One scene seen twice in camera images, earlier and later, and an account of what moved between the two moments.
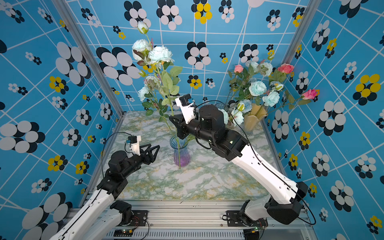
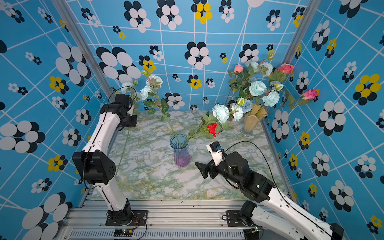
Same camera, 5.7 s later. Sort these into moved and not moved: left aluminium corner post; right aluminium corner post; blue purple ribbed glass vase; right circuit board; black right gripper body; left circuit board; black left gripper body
Moved: black left gripper body; black right gripper body
Not moved: left circuit board; right aluminium corner post; right circuit board; left aluminium corner post; blue purple ribbed glass vase
